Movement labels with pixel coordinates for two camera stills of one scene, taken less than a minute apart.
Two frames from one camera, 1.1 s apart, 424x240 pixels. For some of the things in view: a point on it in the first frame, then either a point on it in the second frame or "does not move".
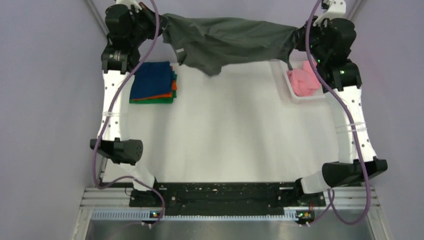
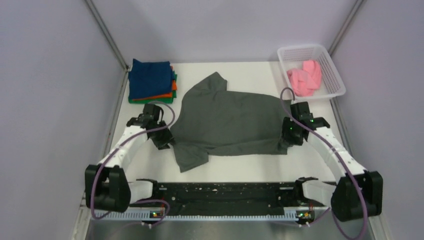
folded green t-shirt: [159, 100] does not move
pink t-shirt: [305, 81] does not move
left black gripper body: [146, 25] → [162, 137]
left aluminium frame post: [97, 16] does not move
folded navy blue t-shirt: [151, 79] does not move
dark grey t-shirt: [208, 44] → [213, 120]
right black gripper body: [317, 53] → [290, 133]
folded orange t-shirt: [169, 95] does not move
